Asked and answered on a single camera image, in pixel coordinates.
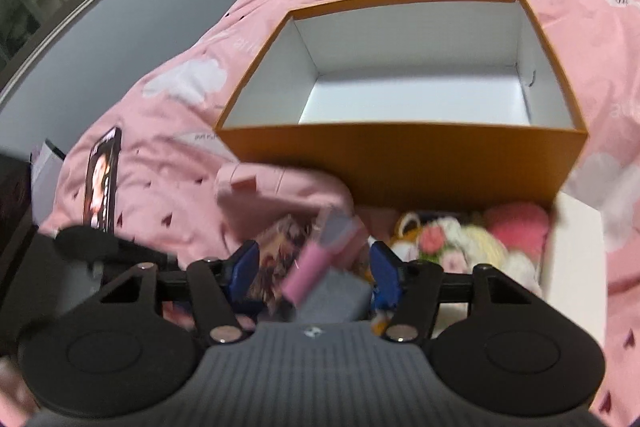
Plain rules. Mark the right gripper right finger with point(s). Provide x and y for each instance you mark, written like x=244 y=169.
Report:
x=410 y=290

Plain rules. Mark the pink padded pouch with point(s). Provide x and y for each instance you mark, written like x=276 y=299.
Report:
x=252 y=197

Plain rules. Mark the pink grey glasses case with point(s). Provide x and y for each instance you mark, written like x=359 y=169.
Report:
x=335 y=243

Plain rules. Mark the black smartphone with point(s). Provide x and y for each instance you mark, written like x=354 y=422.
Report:
x=101 y=181

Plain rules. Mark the white carton box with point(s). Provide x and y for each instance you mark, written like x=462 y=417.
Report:
x=573 y=270

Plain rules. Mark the crochet flower bouquet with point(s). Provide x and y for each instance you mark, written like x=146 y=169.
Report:
x=458 y=248

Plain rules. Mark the orange cardboard storage box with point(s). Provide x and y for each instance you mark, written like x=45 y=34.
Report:
x=436 y=104

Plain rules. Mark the pink patterned bed duvet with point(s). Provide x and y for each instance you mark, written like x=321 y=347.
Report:
x=170 y=154

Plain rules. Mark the calico cat plush toy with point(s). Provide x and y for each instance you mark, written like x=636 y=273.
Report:
x=405 y=231

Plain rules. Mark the pink fluffy pom ball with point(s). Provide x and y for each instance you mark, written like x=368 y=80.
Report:
x=520 y=226

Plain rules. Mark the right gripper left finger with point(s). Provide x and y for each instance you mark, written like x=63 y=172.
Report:
x=218 y=289

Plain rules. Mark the photo printed card box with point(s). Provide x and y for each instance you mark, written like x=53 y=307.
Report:
x=279 y=248

